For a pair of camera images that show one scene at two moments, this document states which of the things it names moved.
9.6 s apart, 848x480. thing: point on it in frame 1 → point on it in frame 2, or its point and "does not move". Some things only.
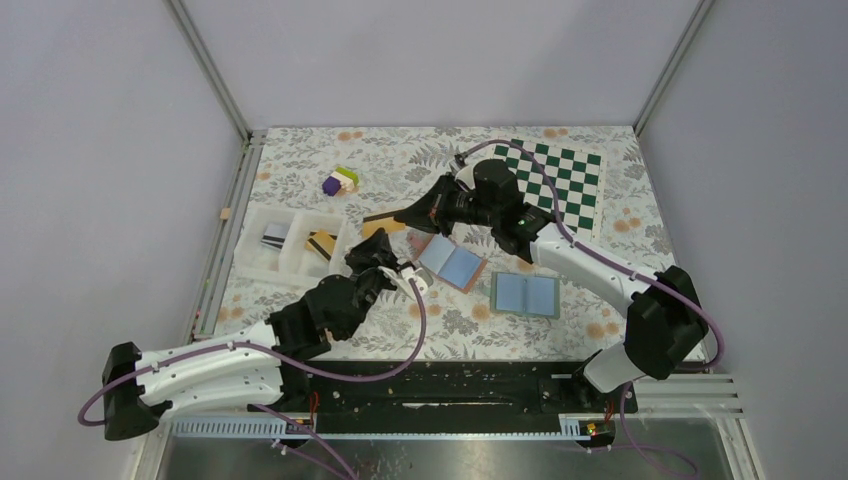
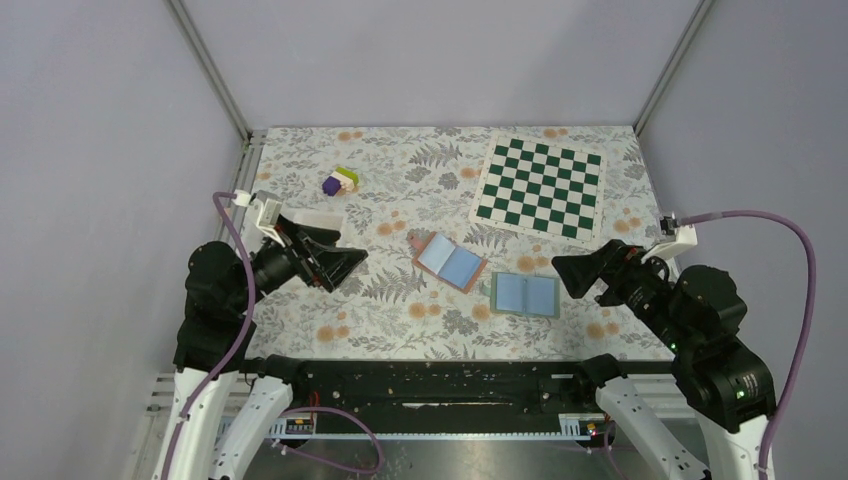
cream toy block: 346,182 does not move
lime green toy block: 348,173 does not move
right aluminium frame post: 699,13 does not move
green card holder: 525,294 does not move
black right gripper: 438,210 → 610,273
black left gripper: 370,263 → 304,254
